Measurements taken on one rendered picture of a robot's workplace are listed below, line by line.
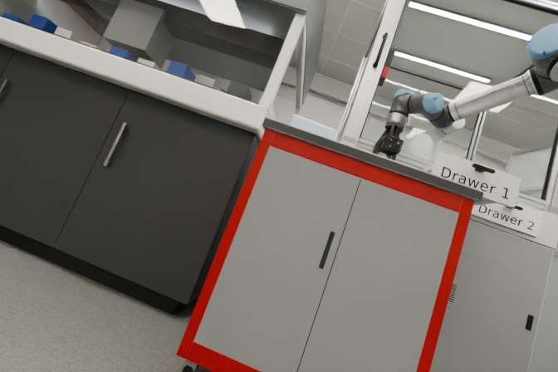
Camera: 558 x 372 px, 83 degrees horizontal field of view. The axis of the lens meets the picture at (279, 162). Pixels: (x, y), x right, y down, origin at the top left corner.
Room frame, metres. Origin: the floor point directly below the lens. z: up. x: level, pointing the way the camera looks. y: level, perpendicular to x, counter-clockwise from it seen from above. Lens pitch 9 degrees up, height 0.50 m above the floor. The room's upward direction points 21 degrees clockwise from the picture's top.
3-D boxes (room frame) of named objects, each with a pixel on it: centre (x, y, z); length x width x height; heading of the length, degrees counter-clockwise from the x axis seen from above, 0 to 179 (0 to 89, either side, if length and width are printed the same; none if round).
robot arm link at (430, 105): (1.14, -0.46, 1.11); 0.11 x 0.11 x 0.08; 36
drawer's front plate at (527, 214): (1.34, -1.01, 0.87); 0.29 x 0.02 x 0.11; 84
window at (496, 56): (1.40, -0.74, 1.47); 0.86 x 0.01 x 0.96; 84
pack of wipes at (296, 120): (0.93, -0.06, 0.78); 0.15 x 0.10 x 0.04; 90
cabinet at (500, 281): (1.85, -0.80, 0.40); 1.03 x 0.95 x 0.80; 84
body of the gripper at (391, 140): (1.20, -0.39, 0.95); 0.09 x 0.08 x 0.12; 179
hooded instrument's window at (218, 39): (1.91, 0.96, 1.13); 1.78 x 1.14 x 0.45; 84
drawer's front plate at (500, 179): (1.06, -0.66, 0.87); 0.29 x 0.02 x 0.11; 84
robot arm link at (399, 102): (1.20, -0.39, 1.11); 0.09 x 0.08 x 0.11; 36
